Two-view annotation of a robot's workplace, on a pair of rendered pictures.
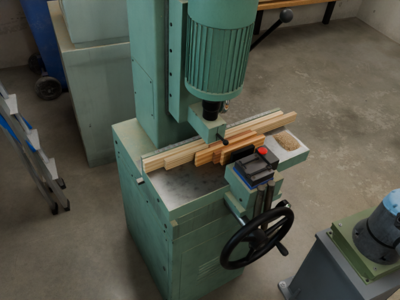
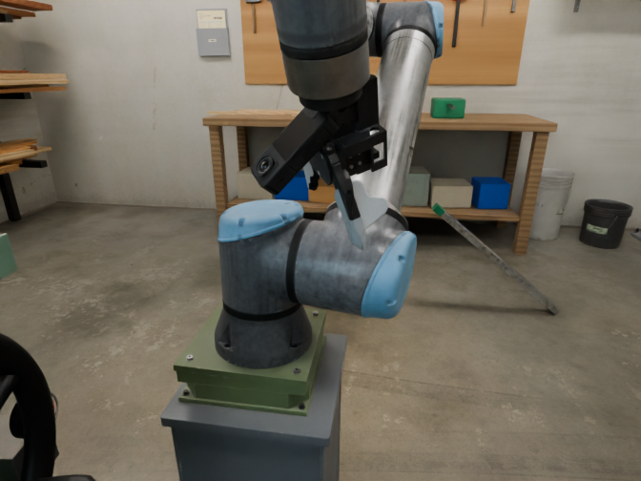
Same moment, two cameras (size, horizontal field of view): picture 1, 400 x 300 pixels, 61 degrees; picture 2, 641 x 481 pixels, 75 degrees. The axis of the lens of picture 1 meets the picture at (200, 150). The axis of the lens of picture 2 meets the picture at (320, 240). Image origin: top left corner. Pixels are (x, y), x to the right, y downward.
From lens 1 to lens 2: 0.75 m
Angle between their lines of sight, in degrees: 50
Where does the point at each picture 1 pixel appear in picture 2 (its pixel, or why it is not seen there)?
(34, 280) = not seen: outside the picture
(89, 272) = not seen: outside the picture
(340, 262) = (240, 421)
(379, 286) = (323, 399)
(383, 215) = (238, 259)
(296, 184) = (96, 418)
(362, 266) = (278, 388)
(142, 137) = not seen: outside the picture
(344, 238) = (214, 372)
